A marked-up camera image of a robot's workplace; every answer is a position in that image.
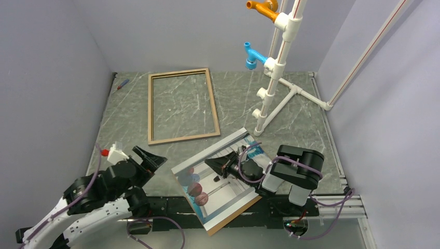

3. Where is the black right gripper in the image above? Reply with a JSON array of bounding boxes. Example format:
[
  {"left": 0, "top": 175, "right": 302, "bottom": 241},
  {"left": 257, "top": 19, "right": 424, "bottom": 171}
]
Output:
[{"left": 204, "top": 151, "right": 254, "bottom": 187}]

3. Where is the light wooden picture frame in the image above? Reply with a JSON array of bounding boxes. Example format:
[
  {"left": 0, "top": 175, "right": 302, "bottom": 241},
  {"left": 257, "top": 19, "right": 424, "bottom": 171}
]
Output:
[{"left": 147, "top": 68, "right": 221, "bottom": 145}]

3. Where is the clear acrylic sheet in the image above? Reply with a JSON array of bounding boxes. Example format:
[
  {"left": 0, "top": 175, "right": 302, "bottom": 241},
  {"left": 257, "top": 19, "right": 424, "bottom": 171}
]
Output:
[{"left": 171, "top": 128, "right": 276, "bottom": 234}]

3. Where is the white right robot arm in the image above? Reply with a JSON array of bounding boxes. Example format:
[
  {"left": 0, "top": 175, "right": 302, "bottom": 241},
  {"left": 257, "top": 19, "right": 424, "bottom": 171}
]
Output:
[{"left": 204, "top": 143, "right": 324, "bottom": 215}]

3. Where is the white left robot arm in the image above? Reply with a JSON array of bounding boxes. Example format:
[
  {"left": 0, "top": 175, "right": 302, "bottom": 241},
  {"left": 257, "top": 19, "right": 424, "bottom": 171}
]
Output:
[{"left": 15, "top": 143, "right": 168, "bottom": 248}]

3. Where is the blue red screwdriver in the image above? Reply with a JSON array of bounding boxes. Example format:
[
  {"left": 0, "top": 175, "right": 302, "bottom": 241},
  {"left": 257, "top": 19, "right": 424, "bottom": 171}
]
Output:
[{"left": 116, "top": 79, "right": 130, "bottom": 91}]

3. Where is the white pvc pipe stand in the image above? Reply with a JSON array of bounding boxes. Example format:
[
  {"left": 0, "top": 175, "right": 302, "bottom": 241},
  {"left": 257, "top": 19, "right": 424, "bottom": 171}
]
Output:
[{"left": 252, "top": 1, "right": 410, "bottom": 136}]

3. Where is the blue pipe fitting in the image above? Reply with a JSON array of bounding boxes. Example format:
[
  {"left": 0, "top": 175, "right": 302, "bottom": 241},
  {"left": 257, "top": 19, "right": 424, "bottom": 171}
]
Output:
[{"left": 244, "top": 42, "right": 268, "bottom": 70}]

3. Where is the orange pipe fitting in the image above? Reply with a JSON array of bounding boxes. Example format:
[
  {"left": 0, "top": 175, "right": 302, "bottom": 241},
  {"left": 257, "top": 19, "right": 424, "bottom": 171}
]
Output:
[{"left": 246, "top": 0, "right": 279, "bottom": 23}]

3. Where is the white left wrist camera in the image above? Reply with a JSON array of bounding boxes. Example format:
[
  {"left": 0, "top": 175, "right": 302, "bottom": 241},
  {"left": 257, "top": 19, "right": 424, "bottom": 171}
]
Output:
[{"left": 100, "top": 141, "right": 129, "bottom": 165}]

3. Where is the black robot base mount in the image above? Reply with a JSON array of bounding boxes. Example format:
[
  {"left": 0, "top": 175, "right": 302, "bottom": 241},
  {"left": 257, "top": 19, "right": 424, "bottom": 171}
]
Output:
[{"left": 77, "top": 185, "right": 365, "bottom": 238}]

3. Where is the aluminium table edge rail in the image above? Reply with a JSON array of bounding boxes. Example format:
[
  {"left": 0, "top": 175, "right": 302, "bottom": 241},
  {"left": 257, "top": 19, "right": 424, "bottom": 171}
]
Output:
[{"left": 307, "top": 71, "right": 377, "bottom": 249}]

